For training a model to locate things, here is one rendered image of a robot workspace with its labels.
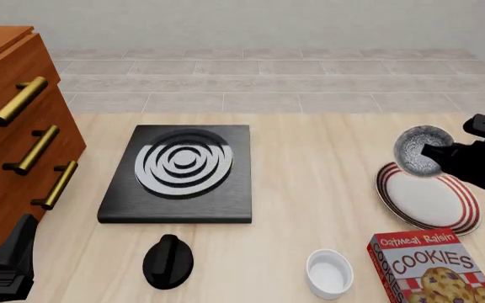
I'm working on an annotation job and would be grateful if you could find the small white ramekin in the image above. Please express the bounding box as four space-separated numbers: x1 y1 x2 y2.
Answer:
305 247 354 301

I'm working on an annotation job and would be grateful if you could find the oatmeal raisin cookies box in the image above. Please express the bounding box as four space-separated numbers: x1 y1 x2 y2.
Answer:
366 230 485 303

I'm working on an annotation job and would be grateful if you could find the flat black stove plate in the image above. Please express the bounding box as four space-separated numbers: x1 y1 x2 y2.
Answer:
97 124 253 226

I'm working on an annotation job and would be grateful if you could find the round black stove knob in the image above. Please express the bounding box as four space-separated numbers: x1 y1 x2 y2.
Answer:
141 233 195 290

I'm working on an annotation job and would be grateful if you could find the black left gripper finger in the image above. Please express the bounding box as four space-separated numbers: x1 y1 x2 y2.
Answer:
0 213 40 279

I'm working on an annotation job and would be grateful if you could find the white plate with red rings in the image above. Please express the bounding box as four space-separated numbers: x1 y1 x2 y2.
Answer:
375 161 482 237

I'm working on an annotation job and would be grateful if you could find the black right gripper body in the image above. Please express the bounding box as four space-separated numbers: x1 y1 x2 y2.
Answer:
439 141 485 190

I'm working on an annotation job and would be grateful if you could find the brass drawer handle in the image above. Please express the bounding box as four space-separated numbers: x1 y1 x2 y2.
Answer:
29 160 80 211
0 76 50 128
2 124 61 177

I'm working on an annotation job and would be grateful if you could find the black patterned bowl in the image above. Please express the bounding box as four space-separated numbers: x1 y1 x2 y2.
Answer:
393 124 459 177

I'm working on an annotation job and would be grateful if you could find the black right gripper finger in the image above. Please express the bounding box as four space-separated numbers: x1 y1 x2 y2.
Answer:
420 141 455 166

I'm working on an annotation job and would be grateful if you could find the wooden cabinet drawer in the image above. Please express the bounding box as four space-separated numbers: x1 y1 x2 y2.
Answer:
0 109 88 253
0 71 73 205
0 33 58 136

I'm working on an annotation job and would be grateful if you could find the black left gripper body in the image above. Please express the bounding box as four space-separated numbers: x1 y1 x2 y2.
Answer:
0 266 35 302

